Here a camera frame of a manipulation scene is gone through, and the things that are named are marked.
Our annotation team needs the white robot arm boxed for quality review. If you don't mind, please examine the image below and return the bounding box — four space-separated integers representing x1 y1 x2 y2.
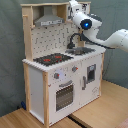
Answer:
69 0 128 52

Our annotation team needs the wooden toy kitchen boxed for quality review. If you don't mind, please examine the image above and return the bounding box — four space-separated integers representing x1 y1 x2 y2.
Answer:
22 3 105 127

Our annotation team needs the red oven knob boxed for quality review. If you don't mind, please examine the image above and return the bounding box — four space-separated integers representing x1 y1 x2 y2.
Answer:
54 73 60 79
72 66 78 72

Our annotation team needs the black toy stovetop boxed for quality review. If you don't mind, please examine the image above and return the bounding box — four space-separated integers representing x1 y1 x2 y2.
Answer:
34 53 70 66

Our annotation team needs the grey toy sink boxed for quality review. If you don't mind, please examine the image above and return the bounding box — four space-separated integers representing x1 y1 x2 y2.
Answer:
65 47 95 56

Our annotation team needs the black toy faucet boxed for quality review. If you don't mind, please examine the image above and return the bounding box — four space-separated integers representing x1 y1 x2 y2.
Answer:
67 33 82 49

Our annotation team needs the toy fridge dispenser door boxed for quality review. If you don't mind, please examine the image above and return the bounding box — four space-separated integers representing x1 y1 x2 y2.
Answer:
80 55 102 105

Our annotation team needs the toy oven door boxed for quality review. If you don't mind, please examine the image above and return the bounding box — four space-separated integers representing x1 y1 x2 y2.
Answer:
56 80 74 111

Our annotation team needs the grey range hood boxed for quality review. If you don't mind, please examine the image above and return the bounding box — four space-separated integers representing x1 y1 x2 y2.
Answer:
35 6 64 27

